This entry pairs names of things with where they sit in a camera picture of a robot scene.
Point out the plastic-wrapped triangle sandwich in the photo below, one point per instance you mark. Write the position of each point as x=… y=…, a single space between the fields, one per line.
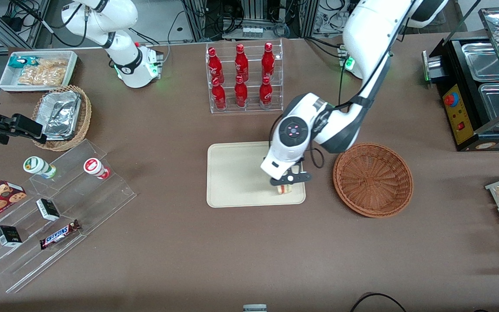
x=285 y=190

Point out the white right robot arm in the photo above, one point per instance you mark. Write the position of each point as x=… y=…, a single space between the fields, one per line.
x=119 y=65

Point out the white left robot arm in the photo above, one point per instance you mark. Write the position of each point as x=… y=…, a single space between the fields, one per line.
x=375 y=26

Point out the cream rectangular serving tray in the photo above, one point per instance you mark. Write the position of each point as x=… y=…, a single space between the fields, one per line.
x=236 y=173

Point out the tan wicker basket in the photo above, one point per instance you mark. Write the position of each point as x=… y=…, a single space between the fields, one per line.
x=85 y=112

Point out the round brown wicker basket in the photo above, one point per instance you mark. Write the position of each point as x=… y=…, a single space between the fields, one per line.
x=373 y=182

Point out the aluminium foil container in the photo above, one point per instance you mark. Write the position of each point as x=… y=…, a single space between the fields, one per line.
x=61 y=115

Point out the green lidded yogurt cup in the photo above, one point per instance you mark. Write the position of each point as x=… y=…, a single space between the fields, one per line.
x=37 y=165

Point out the white rectangular snack bin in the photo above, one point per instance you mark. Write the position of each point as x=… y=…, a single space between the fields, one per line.
x=4 y=82

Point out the clear bag of chips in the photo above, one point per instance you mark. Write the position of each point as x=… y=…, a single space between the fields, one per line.
x=46 y=73

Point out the green snack packet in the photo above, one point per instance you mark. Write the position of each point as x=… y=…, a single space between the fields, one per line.
x=22 y=61

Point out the clear acrylic bottle rack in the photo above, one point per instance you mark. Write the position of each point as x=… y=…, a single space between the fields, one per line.
x=254 y=110

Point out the red lidded yogurt cup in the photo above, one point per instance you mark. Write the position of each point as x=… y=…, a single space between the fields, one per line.
x=94 y=167

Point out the small black carton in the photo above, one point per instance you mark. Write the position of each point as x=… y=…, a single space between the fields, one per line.
x=48 y=209
x=8 y=236

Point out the red cola bottle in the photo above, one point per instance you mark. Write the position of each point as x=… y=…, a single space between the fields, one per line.
x=268 y=60
x=215 y=65
x=266 y=93
x=241 y=63
x=219 y=95
x=241 y=93

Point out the clear acrylic step display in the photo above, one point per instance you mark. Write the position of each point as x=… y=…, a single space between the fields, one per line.
x=102 y=203

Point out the Snickers chocolate bar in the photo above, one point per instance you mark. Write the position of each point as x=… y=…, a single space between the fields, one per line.
x=59 y=234

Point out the small grey device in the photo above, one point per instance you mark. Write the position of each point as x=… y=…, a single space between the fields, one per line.
x=254 y=308

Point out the white terminal block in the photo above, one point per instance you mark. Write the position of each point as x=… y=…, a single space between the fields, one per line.
x=252 y=31

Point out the aluminium equipment rack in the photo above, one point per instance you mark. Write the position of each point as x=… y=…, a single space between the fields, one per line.
x=254 y=11

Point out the black food warmer yellow panel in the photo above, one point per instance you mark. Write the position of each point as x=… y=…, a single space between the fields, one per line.
x=459 y=112

